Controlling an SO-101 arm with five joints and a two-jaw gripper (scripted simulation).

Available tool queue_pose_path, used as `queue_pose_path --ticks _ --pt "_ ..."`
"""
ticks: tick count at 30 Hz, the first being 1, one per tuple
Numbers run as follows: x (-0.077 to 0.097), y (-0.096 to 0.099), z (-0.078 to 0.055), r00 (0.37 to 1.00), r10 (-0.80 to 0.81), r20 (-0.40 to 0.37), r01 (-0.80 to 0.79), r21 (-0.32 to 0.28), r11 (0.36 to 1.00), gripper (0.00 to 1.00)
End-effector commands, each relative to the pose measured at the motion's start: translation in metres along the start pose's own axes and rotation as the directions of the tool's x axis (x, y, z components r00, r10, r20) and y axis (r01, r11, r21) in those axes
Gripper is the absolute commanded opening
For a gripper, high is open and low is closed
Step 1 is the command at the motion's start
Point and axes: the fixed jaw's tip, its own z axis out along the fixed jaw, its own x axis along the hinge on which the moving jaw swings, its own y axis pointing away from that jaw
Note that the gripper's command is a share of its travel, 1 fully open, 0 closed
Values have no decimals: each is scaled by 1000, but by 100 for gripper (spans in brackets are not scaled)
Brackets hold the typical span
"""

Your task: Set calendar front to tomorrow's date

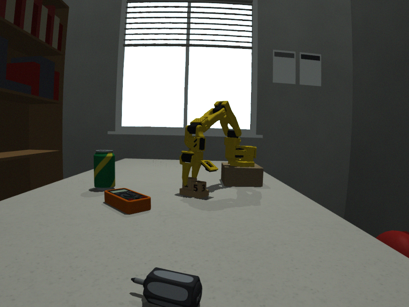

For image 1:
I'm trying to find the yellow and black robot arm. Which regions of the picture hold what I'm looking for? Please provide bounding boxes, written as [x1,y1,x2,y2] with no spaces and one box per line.
[184,101,255,167]

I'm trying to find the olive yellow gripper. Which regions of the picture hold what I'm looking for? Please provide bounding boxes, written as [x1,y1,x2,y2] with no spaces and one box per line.
[179,149,218,186]

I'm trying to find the orange digital multimeter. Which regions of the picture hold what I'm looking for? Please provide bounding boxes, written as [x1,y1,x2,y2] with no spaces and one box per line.
[105,188,151,214]

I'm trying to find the green drink can with yellow stripe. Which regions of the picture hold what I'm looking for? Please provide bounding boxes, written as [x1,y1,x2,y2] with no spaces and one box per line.
[94,150,115,191]

